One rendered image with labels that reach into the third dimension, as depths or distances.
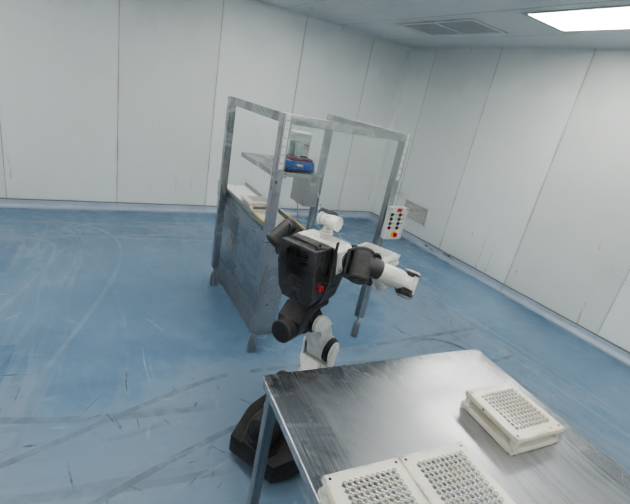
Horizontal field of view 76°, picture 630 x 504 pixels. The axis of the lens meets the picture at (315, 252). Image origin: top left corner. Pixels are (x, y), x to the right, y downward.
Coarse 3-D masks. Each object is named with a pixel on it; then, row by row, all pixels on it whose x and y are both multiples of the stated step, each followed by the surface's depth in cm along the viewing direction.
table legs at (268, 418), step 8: (264, 408) 154; (264, 416) 153; (272, 416) 153; (264, 424) 153; (272, 424) 154; (264, 432) 154; (272, 432) 156; (264, 440) 156; (264, 448) 158; (256, 456) 162; (264, 456) 160; (256, 464) 161; (264, 464) 162; (256, 472) 162; (264, 472) 164; (256, 480) 164; (256, 488) 166; (248, 496) 170; (256, 496) 168
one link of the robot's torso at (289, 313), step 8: (288, 304) 192; (296, 304) 191; (320, 304) 196; (280, 312) 191; (288, 312) 190; (296, 312) 189; (304, 312) 188; (312, 312) 192; (280, 320) 185; (288, 320) 186; (296, 320) 187; (304, 320) 188; (272, 328) 189; (280, 328) 186; (288, 328) 183; (296, 328) 187; (304, 328) 191; (280, 336) 187; (288, 336) 184; (296, 336) 190
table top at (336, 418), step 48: (288, 384) 148; (336, 384) 154; (384, 384) 159; (432, 384) 165; (480, 384) 171; (288, 432) 128; (336, 432) 131; (384, 432) 135; (432, 432) 139; (480, 432) 144; (576, 432) 154; (528, 480) 128; (576, 480) 131; (624, 480) 135
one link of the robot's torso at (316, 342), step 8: (320, 320) 197; (328, 320) 205; (312, 328) 197; (320, 328) 200; (328, 328) 211; (312, 336) 215; (320, 336) 209; (328, 336) 221; (312, 344) 223; (320, 344) 216; (328, 344) 222; (312, 352) 226; (320, 352) 222
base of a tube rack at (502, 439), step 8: (464, 400) 155; (464, 408) 154; (472, 408) 151; (472, 416) 150; (480, 416) 148; (480, 424) 147; (488, 424) 145; (488, 432) 144; (496, 432) 141; (496, 440) 141; (504, 440) 139; (536, 440) 142; (544, 440) 142; (552, 440) 144; (504, 448) 138; (520, 448) 136; (528, 448) 138; (536, 448) 141
